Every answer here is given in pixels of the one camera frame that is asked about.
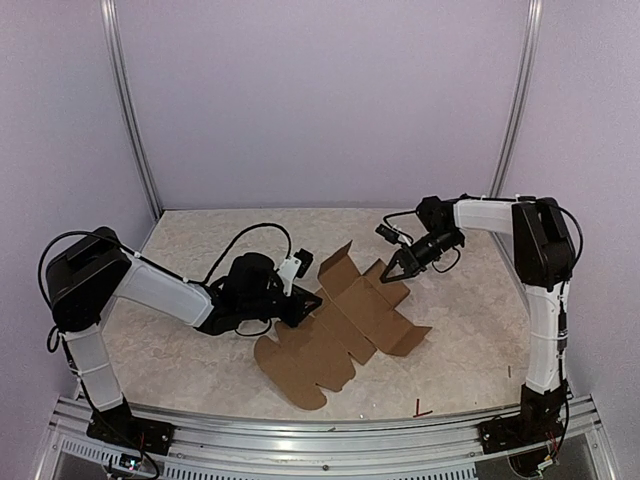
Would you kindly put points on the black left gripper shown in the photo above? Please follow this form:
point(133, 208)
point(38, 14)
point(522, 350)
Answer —
point(296, 313)

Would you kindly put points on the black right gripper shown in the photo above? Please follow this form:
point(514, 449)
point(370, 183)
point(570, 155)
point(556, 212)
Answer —
point(413, 260)

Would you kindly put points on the brown cardboard box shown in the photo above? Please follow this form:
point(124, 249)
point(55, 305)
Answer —
point(357, 318)

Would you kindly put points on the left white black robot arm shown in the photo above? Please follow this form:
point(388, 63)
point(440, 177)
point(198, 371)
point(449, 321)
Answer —
point(81, 282)

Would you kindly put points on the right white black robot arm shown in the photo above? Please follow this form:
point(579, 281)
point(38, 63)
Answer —
point(544, 259)

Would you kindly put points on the small red stick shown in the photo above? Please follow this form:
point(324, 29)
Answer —
point(419, 411)

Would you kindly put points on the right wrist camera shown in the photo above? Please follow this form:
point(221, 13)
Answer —
point(393, 236)

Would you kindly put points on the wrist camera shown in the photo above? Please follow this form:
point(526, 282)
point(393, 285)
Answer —
point(293, 267)
point(393, 236)

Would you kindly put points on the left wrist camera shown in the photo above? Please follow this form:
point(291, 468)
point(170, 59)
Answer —
point(293, 267)

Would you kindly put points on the front aluminium frame rail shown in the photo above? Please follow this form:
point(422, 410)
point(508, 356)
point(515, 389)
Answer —
point(222, 447)

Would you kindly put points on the right aluminium corner post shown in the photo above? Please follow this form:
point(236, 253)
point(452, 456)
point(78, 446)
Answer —
point(519, 98)

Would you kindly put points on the aluminium corner post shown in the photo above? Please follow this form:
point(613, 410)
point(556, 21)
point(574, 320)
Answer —
point(117, 61)
point(519, 98)

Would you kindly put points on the left aluminium corner post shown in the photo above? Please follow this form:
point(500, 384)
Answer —
point(117, 61)

